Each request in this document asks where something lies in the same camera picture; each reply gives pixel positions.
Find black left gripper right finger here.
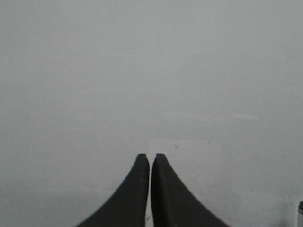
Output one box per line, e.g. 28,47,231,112
151,153,227,227

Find white whiteboard with aluminium frame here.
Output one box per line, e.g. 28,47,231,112
0,0,303,227

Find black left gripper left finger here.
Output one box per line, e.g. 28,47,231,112
78,154,150,227

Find white marker with black end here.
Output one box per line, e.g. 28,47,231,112
298,201,303,217

